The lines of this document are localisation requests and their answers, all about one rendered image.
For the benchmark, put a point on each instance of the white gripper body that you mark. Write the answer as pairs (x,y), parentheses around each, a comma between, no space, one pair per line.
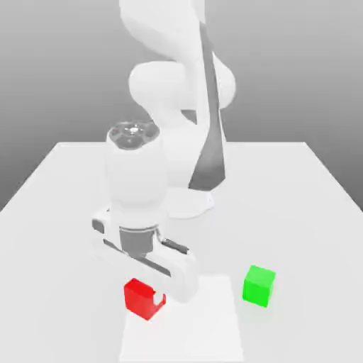
(181,272)

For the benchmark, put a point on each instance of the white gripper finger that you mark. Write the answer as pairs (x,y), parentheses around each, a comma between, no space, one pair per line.
(158,297)

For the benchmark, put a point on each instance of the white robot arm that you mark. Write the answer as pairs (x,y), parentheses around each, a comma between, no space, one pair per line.
(136,175)

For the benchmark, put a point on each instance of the small red cube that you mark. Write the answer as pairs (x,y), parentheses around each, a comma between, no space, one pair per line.
(139,300)

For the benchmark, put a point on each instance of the small green cube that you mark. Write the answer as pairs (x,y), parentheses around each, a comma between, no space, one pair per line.
(258,286)

